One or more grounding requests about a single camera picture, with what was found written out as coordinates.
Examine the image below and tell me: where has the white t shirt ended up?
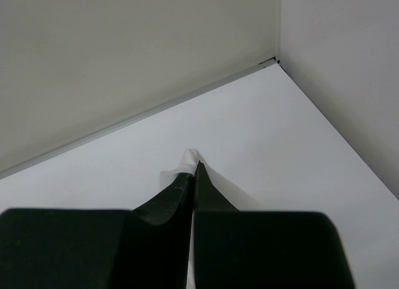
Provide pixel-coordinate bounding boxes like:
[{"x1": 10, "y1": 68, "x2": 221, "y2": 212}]
[{"x1": 160, "y1": 149, "x2": 261, "y2": 288}]

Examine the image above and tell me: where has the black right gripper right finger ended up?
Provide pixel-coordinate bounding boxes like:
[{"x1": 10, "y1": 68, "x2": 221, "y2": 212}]
[{"x1": 193, "y1": 163, "x2": 355, "y2": 288}]

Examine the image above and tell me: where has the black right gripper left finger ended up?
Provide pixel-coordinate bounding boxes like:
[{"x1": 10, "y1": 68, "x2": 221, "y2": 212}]
[{"x1": 1, "y1": 173, "x2": 194, "y2": 288}]

